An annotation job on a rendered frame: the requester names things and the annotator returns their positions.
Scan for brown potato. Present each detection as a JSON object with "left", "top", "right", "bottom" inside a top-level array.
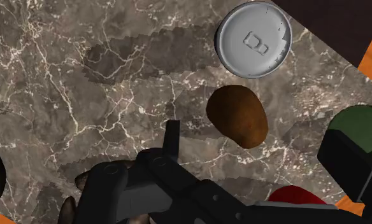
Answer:
[{"left": 205, "top": 85, "right": 269, "bottom": 150}]

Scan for grey round can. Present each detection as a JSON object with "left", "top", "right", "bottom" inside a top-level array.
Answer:
[{"left": 213, "top": 1, "right": 293, "bottom": 80}]

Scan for red round object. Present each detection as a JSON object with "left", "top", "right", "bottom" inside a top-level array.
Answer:
[{"left": 268, "top": 185, "right": 328, "bottom": 206}]

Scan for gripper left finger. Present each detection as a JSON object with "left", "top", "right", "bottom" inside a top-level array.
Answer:
[{"left": 73, "top": 119, "right": 247, "bottom": 224}]

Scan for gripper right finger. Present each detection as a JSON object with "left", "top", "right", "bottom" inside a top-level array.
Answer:
[{"left": 317, "top": 129, "right": 372, "bottom": 224}]

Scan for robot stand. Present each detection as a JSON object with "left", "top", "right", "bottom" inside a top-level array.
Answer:
[{"left": 271, "top": 0, "right": 372, "bottom": 68}]

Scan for green round object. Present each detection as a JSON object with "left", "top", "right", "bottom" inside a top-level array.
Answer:
[{"left": 327, "top": 104, "right": 372, "bottom": 163}]

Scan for brown rounded object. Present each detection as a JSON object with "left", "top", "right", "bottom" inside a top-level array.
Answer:
[
  {"left": 74, "top": 160, "right": 136, "bottom": 192},
  {"left": 57, "top": 195, "right": 78, "bottom": 224}
]

